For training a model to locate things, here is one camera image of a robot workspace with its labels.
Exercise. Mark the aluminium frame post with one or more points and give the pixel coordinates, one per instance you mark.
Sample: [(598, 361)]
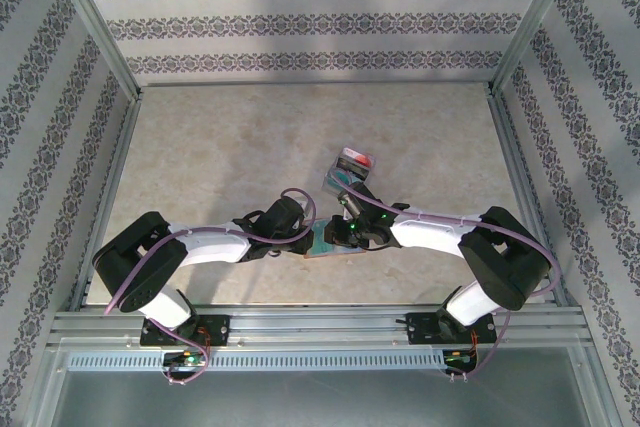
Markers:
[(532, 22), (96, 22)]

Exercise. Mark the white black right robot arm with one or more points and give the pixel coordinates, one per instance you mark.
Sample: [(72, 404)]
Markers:
[(425, 237)]

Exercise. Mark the black plastic card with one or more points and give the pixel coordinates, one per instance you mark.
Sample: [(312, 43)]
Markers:
[(344, 163)]

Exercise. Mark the aluminium side rail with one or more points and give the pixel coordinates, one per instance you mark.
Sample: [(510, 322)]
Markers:
[(510, 137), (109, 197)]

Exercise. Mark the red and white card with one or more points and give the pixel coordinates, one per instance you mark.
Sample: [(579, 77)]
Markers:
[(361, 158)]

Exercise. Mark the grey metal panel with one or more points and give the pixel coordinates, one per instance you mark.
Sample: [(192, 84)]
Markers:
[(320, 399)]

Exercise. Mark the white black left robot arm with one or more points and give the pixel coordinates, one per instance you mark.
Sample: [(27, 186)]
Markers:
[(215, 244)]

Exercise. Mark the aluminium mounting rail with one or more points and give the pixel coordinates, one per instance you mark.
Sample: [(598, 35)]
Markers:
[(320, 319)]

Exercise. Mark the small electronics board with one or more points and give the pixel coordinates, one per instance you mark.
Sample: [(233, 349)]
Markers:
[(189, 359), (457, 358)]

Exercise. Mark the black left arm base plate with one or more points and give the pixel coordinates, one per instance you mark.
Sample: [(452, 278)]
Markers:
[(220, 329)]

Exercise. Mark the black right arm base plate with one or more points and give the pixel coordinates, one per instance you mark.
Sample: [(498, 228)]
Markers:
[(420, 332)]

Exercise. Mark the clear plastic tray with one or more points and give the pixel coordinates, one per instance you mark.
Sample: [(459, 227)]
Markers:
[(327, 187)]

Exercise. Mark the teal plastic card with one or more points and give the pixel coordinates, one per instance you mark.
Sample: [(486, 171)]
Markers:
[(340, 178), (320, 242)]

